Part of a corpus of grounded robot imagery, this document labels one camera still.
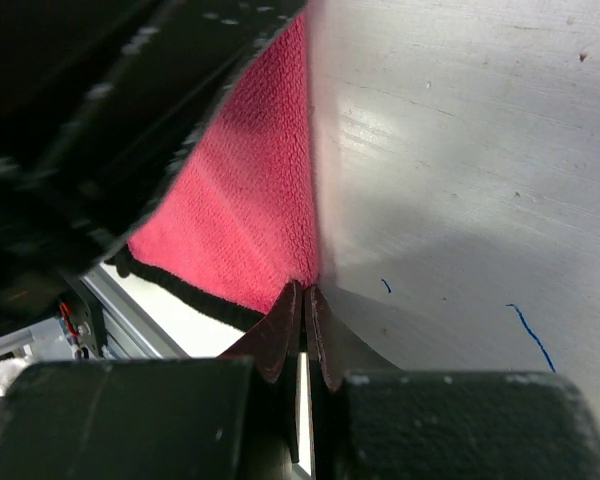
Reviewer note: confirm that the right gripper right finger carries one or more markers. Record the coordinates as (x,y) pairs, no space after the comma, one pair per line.
(334,351)

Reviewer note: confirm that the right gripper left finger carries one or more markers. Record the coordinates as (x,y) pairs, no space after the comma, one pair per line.
(274,346)

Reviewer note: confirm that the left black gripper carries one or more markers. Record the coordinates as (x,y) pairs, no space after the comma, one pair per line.
(101,105)

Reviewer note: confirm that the black cloth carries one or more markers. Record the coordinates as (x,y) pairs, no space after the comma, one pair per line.
(239,222)

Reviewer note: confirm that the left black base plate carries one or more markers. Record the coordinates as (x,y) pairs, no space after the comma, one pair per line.
(82,316)

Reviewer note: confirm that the aluminium mounting rail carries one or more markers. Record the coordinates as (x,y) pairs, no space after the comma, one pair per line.
(131,332)

